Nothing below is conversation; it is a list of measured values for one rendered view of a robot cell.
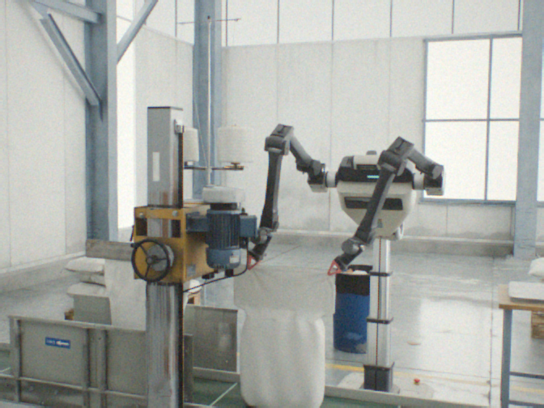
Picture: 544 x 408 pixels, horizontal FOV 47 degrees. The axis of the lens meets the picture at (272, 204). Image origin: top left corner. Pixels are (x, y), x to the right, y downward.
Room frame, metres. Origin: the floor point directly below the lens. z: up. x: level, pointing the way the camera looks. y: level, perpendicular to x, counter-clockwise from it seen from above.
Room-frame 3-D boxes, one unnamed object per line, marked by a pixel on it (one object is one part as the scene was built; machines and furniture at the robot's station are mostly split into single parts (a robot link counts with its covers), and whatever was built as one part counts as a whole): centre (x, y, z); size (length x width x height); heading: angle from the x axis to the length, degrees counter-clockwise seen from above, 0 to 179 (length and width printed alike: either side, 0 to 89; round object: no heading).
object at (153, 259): (2.52, 0.49, 1.13); 0.18 x 0.11 x 0.18; 71
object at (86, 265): (5.88, 1.60, 0.56); 0.66 x 0.43 x 0.15; 158
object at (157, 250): (2.59, 0.46, 1.14); 0.11 x 0.06 x 0.11; 71
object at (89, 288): (5.88, 1.59, 0.32); 0.67 x 0.42 x 0.14; 164
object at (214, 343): (3.51, 0.67, 0.54); 1.05 x 0.02 x 0.41; 71
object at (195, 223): (2.66, 0.30, 1.27); 0.12 x 0.09 x 0.09; 161
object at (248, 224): (2.67, 0.10, 1.25); 0.10 x 0.08 x 0.12; 5
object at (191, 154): (2.89, 0.41, 1.61); 0.15 x 0.14 x 0.17; 71
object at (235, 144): (2.80, 0.16, 1.61); 0.17 x 0.17 x 0.17
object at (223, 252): (2.66, 0.20, 1.21); 0.15 x 0.15 x 0.25
